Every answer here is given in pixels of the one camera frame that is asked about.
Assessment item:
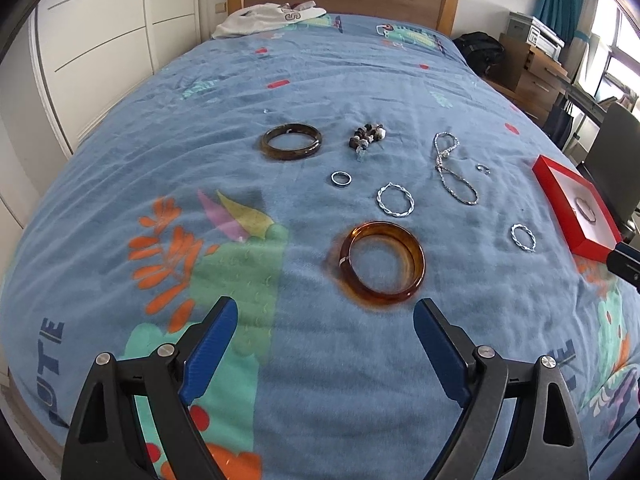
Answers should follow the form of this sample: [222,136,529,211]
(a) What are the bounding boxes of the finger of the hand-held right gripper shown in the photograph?
[606,241,640,291]

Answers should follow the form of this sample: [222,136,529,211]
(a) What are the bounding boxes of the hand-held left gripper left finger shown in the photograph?
[60,296,238,480]

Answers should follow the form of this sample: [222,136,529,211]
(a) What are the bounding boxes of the dark blue bag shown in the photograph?
[542,100,576,148]

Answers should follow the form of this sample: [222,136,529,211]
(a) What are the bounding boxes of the black backpack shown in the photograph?
[452,31,506,77]

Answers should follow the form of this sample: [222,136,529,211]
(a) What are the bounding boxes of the dark brown bangle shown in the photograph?
[261,123,323,161]

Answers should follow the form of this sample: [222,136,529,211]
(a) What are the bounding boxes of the glass desk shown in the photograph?
[565,80,621,121]

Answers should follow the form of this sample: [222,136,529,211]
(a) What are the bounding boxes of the amber translucent bangle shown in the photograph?
[339,221,426,305]

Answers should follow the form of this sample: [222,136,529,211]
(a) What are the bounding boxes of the red jewelry box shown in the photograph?
[532,155,623,261]

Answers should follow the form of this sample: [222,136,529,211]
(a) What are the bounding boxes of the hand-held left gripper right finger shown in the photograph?
[413,298,591,480]

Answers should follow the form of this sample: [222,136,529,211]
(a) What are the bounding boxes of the silver chain necklace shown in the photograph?
[433,132,479,206]

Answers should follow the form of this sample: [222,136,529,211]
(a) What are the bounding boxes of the white printer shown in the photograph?
[507,11,566,58]

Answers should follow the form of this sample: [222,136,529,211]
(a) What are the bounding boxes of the white clothes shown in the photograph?
[211,1,328,40]

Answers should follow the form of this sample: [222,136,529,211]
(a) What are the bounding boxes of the brown beaded bracelet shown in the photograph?
[348,122,390,155]

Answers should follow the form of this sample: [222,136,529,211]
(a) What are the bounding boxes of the blue printed blanket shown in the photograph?
[0,10,640,480]

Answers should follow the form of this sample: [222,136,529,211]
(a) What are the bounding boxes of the twisted silver hoop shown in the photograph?
[510,223,537,253]
[376,182,415,219]

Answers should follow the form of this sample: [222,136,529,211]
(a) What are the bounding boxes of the white wardrobe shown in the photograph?
[27,0,201,156]

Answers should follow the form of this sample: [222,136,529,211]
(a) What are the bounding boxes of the grey office chair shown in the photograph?
[575,102,640,231]

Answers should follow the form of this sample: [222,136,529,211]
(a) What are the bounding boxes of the wooden drawer cabinet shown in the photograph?
[487,34,571,123]

